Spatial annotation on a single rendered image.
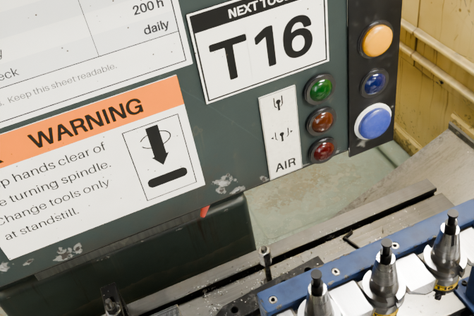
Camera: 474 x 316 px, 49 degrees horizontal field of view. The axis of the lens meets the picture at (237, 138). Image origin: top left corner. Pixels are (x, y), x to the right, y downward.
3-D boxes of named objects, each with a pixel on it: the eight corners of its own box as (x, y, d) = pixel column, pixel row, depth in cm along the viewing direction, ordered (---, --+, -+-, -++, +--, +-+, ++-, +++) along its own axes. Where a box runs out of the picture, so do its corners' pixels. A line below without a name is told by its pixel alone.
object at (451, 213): (451, 222, 77) (453, 207, 75) (458, 230, 76) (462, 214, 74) (441, 226, 77) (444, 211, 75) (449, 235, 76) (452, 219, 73)
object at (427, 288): (443, 287, 79) (444, 284, 78) (413, 301, 78) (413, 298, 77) (414, 253, 84) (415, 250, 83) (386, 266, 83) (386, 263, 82)
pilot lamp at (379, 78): (387, 92, 42) (389, 69, 41) (364, 101, 42) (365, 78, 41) (383, 88, 43) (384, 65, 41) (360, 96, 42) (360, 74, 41)
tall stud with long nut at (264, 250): (277, 284, 119) (271, 250, 110) (266, 289, 118) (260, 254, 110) (272, 275, 121) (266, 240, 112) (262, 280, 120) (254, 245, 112)
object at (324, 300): (327, 297, 78) (326, 271, 74) (339, 323, 75) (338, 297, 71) (300, 305, 78) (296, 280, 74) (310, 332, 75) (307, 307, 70)
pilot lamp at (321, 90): (335, 98, 41) (334, 75, 39) (310, 107, 40) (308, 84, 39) (331, 94, 41) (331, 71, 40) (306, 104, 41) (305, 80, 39)
